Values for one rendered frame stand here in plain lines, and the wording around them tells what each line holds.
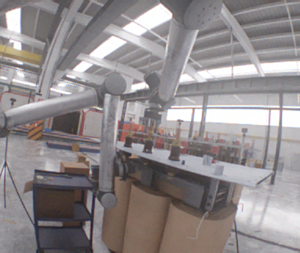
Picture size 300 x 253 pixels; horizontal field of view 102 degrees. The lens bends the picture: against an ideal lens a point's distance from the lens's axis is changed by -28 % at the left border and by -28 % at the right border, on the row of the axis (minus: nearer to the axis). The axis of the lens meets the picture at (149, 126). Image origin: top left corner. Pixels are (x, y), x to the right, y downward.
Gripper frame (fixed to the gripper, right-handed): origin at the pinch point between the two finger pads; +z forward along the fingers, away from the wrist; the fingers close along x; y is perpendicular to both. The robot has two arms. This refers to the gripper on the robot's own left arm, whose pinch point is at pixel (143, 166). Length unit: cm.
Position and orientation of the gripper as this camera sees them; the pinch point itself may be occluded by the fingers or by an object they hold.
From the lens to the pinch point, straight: 128.7
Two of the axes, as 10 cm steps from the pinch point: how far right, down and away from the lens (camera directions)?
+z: 9.4, -0.4, 3.5
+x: -3.5, 0.0, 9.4
